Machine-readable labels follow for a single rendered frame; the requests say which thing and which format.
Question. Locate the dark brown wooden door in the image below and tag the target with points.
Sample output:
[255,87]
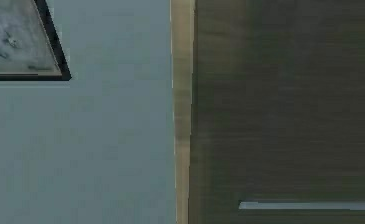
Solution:
[283,100]

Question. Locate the black framed grey picture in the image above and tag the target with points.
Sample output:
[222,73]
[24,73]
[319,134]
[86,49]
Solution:
[20,40]

